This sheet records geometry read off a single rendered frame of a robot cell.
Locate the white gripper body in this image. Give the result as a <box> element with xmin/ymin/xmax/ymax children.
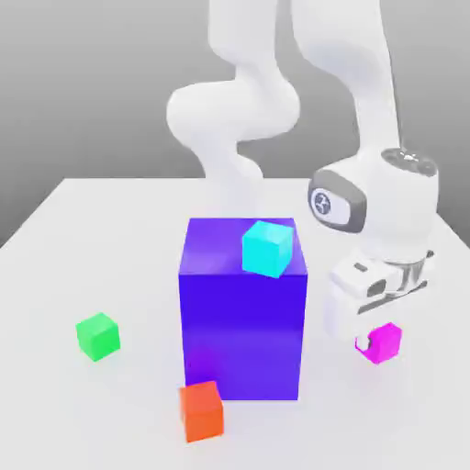
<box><xmin>322</xmin><ymin>280</ymin><xmax>431</xmax><ymax>345</ymax></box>

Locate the small green cube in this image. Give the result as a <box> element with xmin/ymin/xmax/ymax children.
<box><xmin>74</xmin><ymin>311</ymin><xmax>121</xmax><ymax>363</ymax></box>

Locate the small magenta cube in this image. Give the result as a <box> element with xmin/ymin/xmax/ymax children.
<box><xmin>354</xmin><ymin>321</ymin><xmax>404</xmax><ymax>365</ymax></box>

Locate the large blue box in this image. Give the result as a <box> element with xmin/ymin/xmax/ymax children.
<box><xmin>177</xmin><ymin>217</ymin><xmax>308</xmax><ymax>402</ymax></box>

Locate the small orange cube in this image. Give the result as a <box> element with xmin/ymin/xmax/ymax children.
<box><xmin>178</xmin><ymin>380</ymin><xmax>225</xmax><ymax>444</ymax></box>

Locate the small cyan cube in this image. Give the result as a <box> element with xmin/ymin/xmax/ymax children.
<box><xmin>241</xmin><ymin>219</ymin><xmax>295</xmax><ymax>279</ymax></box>

